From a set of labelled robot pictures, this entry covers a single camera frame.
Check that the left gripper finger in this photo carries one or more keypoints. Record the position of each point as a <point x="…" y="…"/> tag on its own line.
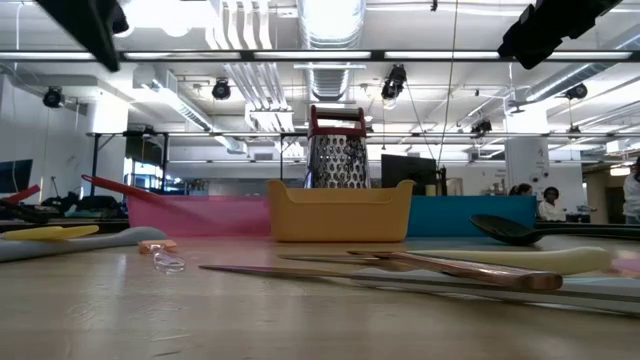
<point x="121" y="15"/>
<point x="85" y="25"/>

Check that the red silicone spoon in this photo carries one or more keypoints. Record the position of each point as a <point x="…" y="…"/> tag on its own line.
<point x="115" y="186"/>

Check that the black solid spoon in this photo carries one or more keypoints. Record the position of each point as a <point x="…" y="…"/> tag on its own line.
<point x="505" y="231"/>

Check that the yellow mini spatula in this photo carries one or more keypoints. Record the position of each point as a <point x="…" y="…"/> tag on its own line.
<point x="50" y="232"/>

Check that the orange mini spatula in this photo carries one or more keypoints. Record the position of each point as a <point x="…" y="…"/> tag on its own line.
<point x="157" y="246"/>

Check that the pink mini spatula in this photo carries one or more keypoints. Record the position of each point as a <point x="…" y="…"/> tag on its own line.
<point x="627" y="265"/>

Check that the copper coloured knife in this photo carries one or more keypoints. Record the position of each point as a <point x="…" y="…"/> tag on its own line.
<point x="475" y="272"/>

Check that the white building column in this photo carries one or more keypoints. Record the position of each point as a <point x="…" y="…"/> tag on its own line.
<point x="527" y="170"/>

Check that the black metal rack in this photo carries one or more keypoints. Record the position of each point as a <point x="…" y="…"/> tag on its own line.
<point x="164" y="160"/>

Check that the person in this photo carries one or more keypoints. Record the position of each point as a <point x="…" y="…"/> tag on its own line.
<point x="632" y="195"/>
<point x="522" y="190"/>
<point x="550" y="207"/>

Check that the black equipment pile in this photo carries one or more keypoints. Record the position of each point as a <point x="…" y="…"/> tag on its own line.
<point x="90" y="205"/>

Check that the red black clamp tool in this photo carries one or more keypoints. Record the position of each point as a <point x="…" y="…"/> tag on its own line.
<point x="20" y="195"/>

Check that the black computer monitor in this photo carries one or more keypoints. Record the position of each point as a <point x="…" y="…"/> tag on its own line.
<point x="407" y="172"/>

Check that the blue plastic tray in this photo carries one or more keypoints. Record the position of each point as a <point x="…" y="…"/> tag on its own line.
<point x="450" y="215"/>

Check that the pink plastic tray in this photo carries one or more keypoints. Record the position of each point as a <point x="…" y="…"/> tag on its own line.
<point x="200" y="217"/>

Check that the yellow plastic bin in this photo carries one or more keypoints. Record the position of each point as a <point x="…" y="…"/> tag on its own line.
<point x="340" y="220"/>

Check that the dark wall screen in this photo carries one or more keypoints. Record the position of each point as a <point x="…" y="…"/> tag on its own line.
<point x="15" y="176"/>

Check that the silver ventilation duct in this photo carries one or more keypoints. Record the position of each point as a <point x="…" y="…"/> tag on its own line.
<point x="330" y="30"/>

